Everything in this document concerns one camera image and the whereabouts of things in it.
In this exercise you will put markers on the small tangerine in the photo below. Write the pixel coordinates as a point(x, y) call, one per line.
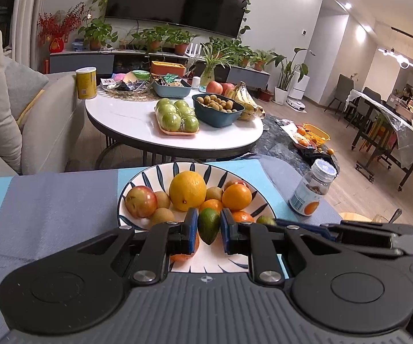
point(210, 206)
point(243, 218)

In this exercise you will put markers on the white curtain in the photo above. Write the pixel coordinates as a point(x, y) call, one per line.
point(29, 14)

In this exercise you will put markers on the yellow tin can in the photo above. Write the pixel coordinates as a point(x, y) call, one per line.
point(86, 84)

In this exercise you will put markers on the tray of green apples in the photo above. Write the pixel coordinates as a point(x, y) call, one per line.
point(177, 118)

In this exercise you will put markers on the potted green plant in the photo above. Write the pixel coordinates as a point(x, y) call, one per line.
point(245, 57)
point(260, 60)
point(228, 44)
point(152, 37)
point(181, 40)
point(97, 32)

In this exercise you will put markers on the white router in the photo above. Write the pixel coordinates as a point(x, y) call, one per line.
point(193, 53)

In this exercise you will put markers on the white robot vacuum dock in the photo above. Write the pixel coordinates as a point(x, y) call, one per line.
point(296, 89)

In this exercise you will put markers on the metal spoon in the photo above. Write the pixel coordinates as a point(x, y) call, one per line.
point(395, 215)

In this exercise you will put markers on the red peach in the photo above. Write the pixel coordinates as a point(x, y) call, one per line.
point(214, 87)
point(228, 87)

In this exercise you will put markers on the glass snack tray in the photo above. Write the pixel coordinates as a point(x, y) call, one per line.
point(127, 85)

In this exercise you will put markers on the small red yellow plum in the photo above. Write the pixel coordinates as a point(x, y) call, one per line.
point(229, 184)

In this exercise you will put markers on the orange rectangular box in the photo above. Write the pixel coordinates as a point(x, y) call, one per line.
point(167, 68)

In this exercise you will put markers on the teal snack basket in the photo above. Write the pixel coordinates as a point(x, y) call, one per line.
point(170, 91)

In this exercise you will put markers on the green bowl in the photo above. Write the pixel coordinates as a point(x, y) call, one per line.
point(142, 75)

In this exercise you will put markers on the orange plastic basket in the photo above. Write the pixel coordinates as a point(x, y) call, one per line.
point(316, 133)

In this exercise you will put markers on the pile of longans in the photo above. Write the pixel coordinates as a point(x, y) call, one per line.
point(215, 102)

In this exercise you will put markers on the round wooden side table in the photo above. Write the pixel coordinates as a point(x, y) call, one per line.
point(353, 218)

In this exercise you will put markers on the small green kumquat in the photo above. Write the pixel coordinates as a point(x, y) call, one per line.
point(265, 220)

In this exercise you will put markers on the large yellow orange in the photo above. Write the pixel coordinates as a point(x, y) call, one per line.
point(187, 190)

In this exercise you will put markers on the dining table with white cover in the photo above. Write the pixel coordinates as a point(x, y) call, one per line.
point(407, 132)

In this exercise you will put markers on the striped white ceramic bowl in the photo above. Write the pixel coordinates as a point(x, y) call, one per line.
point(140, 224)

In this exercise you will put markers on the dark blue bowl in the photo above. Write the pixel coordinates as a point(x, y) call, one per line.
point(213, 118)

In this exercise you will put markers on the blue grey printed tablecloth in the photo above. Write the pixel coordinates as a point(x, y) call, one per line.
point(48, 215)

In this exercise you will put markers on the bunch of bananas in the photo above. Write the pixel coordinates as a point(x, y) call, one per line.
point(246, 102)

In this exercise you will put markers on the woven placemat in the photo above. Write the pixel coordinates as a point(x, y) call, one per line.
point(131, 96)

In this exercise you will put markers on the round white table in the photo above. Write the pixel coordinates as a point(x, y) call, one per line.
point(127, 125)

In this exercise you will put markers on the spider plant in glass vase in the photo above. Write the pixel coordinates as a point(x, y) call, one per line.
point(212, 64)

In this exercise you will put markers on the red berry branches in vase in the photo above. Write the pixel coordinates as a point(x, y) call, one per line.
point(59, 28)

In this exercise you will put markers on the large green kumquat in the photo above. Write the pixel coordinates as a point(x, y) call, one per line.
point(209, 225)

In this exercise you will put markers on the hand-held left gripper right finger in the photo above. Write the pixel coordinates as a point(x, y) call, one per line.
point(226, 229)

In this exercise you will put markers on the small plant in red pot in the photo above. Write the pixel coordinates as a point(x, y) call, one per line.
point(265, 95)

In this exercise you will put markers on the white cylinder container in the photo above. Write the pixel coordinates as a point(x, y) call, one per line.
point(196, 83)

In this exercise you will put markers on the white paper sheet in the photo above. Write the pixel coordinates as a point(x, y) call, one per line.
point(289, 129)

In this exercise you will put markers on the grey cushion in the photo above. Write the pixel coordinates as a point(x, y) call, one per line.
point(23, 82)

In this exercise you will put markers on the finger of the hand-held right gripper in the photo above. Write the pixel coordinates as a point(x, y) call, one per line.
point(368, 236)
point(299, 223)

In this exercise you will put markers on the dark marble round table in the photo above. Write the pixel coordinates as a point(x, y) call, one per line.
point(278, 150)

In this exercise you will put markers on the round brown kiwi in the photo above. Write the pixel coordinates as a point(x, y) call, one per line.
point(213, 193)
point(162, 218)
point(162, 199)

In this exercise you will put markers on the clear glass cup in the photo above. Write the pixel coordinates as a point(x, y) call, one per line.
point(380, 218)

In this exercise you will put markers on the jar with orange label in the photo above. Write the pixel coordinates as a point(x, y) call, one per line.
point(308, 193)

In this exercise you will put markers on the tall plant in white pot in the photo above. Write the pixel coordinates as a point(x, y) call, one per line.
point(289, 75)

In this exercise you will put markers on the black cloth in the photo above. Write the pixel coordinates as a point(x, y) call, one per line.
point(316, 157)

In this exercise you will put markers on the blue white box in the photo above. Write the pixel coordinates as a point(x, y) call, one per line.
point(78, 46)

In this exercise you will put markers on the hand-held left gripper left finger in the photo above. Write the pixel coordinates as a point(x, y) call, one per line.
point(193, 229)

